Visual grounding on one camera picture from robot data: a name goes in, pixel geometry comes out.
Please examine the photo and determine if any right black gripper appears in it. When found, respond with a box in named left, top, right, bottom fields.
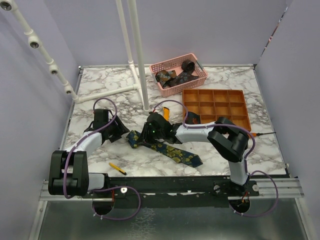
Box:
left=136, top=122, right=165, bottom=145

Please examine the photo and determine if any blue yellow floral tie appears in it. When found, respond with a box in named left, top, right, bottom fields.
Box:
left=126, top=130, right=203, bottom=168

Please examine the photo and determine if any orange compartment tray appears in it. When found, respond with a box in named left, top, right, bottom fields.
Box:
left=182, top=89, right=252, bottom=131

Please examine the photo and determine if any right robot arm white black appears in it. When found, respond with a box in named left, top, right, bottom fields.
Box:
left=140, top=112, right=250, bottom=196

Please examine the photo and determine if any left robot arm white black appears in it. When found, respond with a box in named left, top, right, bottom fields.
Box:
left=48, top=109, right=129, bottom=198

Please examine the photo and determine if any orange utility knife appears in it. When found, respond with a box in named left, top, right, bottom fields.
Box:
left=162, top=107, right=170, bottom=121

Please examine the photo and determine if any yellow black pencil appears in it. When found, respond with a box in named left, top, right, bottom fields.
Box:
left=109, top=162, right=127, bottom=176

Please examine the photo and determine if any rolled dark red-patterned tie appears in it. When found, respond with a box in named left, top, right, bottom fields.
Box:
left=185, top=111, right=201, bottom=125

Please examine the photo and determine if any dark orange-patterned tie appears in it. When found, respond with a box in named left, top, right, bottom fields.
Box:
left=155, top=70, right=177, bottom=89

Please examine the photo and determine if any dark blue-patterned tie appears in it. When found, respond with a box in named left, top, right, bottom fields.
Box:
left=168, top=72, right=199, bottom=87

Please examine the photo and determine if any pink plastic basket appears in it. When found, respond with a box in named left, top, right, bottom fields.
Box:
left=149, top=53, right=208, bottom=97

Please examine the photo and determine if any rolled brown tie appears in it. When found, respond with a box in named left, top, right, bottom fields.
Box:
left=181, top=59, right=195, bottom=74

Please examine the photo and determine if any white pvc pipe rack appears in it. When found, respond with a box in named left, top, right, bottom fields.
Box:
left=0, top=0, right=150, bottom=112

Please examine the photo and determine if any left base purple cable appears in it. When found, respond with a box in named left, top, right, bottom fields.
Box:
left=91, top=186, right=142, bottom=221

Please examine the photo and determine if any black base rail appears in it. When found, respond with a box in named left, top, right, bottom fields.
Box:
left=83, top=176, right=259, bottom=208

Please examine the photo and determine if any orange handled screwdriver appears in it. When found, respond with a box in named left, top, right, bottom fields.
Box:
left=251, top=132, right=275, bottom=137

